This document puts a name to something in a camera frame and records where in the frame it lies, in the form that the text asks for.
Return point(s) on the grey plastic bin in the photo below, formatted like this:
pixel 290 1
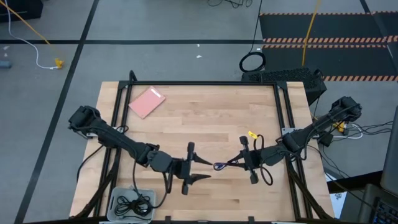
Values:
pixel 146 193

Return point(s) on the black box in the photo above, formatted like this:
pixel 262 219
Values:
pixel 18 11

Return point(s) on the small grey floor object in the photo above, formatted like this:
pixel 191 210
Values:
pixel 4 64

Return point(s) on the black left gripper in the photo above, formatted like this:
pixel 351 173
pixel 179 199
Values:
pixel 182 169

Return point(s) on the yellow power plug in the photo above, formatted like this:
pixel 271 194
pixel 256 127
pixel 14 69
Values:
pixel 339 127
pixel 59 63

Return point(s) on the black hazard-striped floor mat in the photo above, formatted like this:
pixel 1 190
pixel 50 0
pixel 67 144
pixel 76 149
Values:
pixel 342 28

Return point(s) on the black aluminium table frame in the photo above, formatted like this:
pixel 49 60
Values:
pixel 199 83

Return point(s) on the black keyboard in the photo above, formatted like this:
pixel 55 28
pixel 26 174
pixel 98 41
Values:
pixel 387 214

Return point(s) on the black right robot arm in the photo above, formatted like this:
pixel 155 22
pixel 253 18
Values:
pixel 311 127

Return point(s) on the silver frame bracket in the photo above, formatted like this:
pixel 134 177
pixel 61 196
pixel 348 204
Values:
pixel 286 131

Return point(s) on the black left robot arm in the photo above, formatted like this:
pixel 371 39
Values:
pixel 118 140

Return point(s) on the white paper sheet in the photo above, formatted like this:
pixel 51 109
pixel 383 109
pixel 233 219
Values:
pixel 339 202

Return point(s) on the black perforated computer case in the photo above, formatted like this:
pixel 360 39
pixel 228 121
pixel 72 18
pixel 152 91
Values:
pixel 289 74

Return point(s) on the pink notebook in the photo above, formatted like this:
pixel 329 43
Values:
pixel 146 102

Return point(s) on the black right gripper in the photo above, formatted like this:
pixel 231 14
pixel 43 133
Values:
pixel 253 158

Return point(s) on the black power adapter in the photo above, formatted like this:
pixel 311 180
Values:
pixel 326 139

